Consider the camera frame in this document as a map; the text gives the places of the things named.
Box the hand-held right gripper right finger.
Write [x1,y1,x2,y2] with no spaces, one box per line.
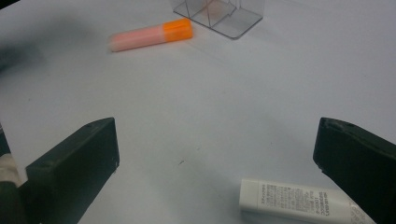
[312,117,396,224]

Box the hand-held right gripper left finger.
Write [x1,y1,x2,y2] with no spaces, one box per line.
[23,117,121,224]

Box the white tube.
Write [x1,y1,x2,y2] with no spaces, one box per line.
[238,178,378,224]

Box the orange highlighter marker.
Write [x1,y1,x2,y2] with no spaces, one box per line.
[107,17,194,53]

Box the clear plastic organizer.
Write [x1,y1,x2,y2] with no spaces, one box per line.
[168,0,266,41]

